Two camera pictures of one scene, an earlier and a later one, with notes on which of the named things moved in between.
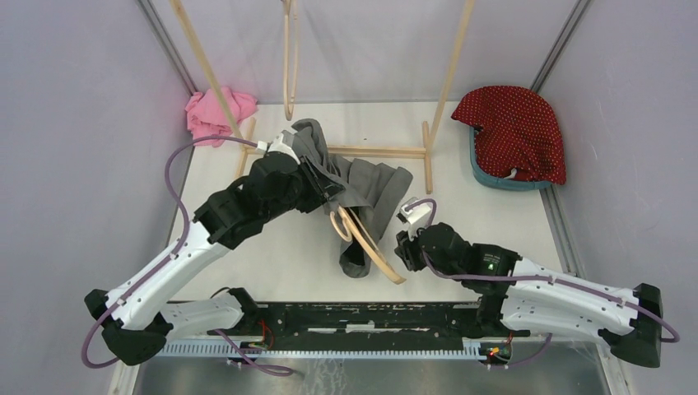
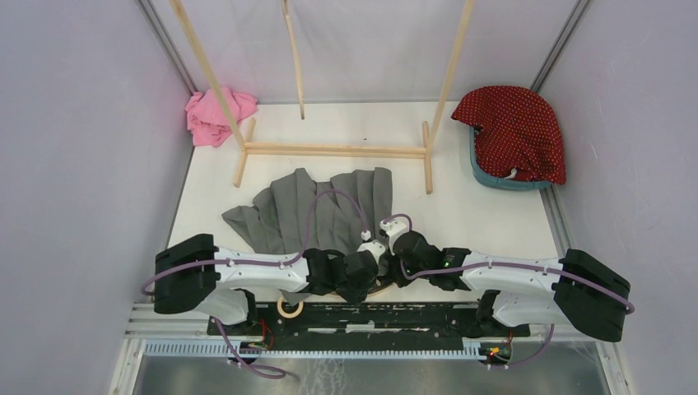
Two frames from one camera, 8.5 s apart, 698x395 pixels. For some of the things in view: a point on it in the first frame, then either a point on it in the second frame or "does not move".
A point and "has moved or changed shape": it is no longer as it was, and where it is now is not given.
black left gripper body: (310, 192) -> (354, 293)
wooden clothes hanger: (345, 223) -> (280, 302)
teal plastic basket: (504, 183) does not move
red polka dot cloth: (520, 132) does not move
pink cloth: (207, 118) does not move
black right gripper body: (414, 256) -> (397, 271)
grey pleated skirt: (376, 192) has moved or changed shape
